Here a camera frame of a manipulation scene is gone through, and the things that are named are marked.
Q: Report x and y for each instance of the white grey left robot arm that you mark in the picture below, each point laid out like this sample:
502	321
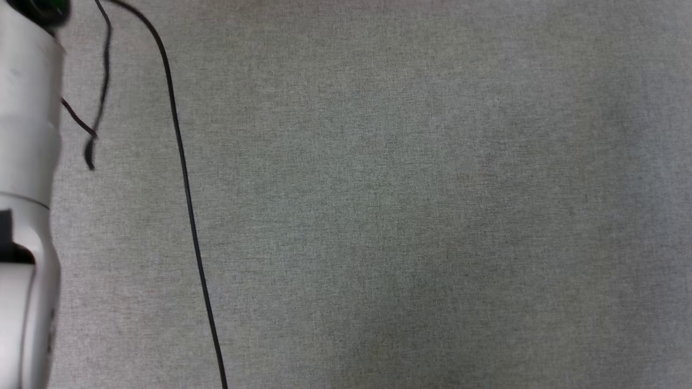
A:
27	135

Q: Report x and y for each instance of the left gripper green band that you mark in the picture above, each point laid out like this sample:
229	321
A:
40	11

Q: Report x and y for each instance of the grey fabric surface cover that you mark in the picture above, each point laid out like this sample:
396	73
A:
405	189

